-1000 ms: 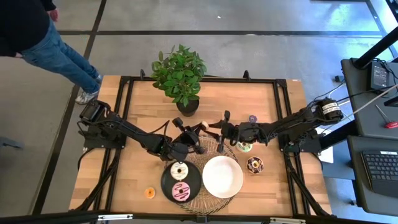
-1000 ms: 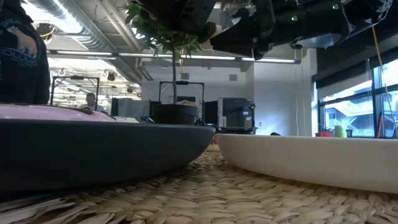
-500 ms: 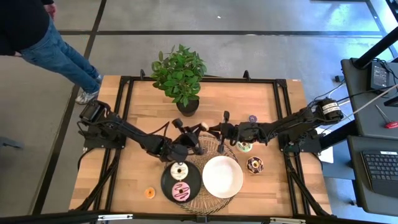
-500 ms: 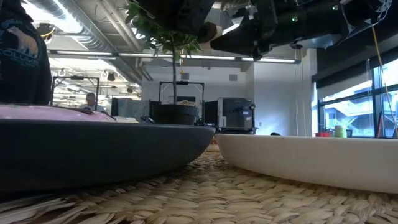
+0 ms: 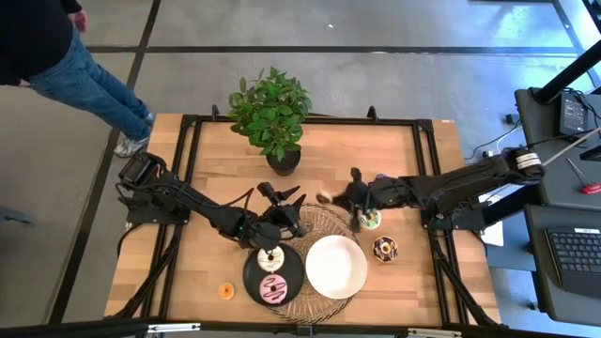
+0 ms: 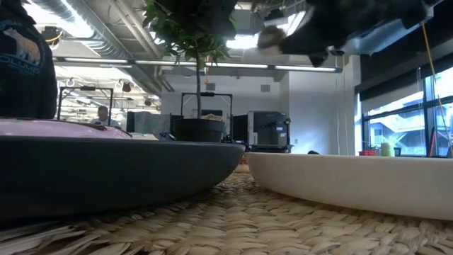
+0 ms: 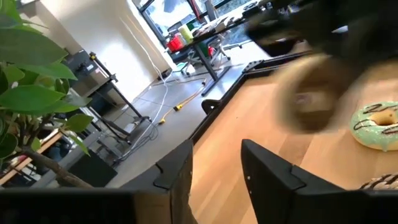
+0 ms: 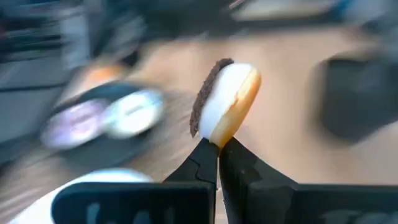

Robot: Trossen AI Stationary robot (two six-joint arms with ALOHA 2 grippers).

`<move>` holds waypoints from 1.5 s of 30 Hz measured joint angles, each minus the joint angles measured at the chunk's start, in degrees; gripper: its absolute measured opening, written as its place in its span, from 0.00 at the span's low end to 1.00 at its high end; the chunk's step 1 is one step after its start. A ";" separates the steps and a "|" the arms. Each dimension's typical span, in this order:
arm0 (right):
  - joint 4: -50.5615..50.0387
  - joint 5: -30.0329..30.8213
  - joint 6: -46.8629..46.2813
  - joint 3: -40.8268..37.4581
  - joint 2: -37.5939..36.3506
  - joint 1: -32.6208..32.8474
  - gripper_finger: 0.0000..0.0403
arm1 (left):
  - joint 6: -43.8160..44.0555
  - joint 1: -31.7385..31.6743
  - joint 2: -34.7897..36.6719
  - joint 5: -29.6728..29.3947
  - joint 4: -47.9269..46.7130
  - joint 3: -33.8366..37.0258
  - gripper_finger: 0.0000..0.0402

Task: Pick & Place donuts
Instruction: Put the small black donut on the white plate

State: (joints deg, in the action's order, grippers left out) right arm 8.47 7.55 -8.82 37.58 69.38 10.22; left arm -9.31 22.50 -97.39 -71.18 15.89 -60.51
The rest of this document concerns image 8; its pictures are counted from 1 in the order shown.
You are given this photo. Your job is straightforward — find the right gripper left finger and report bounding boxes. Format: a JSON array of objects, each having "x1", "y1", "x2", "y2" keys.
[{"x1": 51, "y1": 138, "x2": 220, "y2": 224}]

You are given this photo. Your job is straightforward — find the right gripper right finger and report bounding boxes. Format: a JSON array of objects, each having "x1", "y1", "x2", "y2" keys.
[{"x1": 219, "y1": 136, "x2": 398, "y2": 224}]

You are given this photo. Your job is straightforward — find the white frosted cookie crumb donut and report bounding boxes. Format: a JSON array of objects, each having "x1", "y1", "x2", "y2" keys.
[{"x1": 188, "y1": 57, "x2": 262, "y2": 149}]

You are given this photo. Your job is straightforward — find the black round plate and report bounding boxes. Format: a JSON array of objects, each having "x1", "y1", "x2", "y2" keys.
[{"x1": 37, "y1": 81, "x2": 170, "y2": 175}]

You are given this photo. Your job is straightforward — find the white donut with blue drizzle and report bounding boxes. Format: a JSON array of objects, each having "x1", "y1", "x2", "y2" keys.
[{"x1": 104, "y1": 89, "x2": 165, "y2": 139}]

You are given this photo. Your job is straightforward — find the pink frosted donut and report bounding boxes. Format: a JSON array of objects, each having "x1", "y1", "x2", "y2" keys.
[{"x1": 40, "y1": 99, "x2": 109, "y2": 150}]

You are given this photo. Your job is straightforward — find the green plant in black pot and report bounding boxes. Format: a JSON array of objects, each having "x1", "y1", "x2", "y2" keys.
[{"x1": 317, "y1": 52, "x2": 398, "y2": 144}]

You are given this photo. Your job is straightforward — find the white round plate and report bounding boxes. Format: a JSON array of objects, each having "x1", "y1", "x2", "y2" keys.
[{"x1": 7, "y1": 167, "x2": 153, "y2": 224}]

